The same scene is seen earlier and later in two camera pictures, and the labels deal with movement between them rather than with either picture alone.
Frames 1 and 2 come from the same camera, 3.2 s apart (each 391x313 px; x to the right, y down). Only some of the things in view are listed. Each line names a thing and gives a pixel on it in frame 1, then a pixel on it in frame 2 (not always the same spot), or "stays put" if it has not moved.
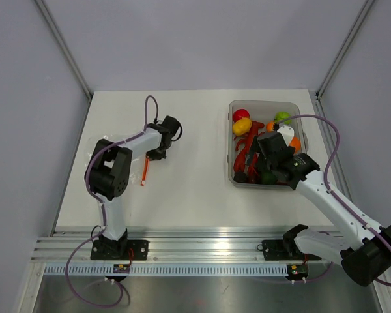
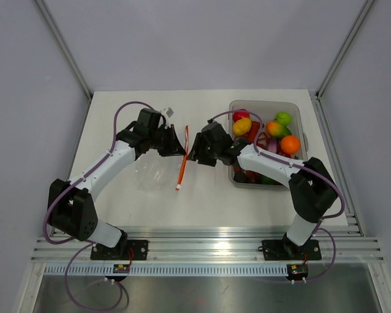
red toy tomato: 240,113 stays put
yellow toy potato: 242,126 stays put
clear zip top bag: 135,164 → 154,173
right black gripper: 255,147 → 200,142
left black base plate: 137,250 stays put
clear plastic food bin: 251,119 stays put
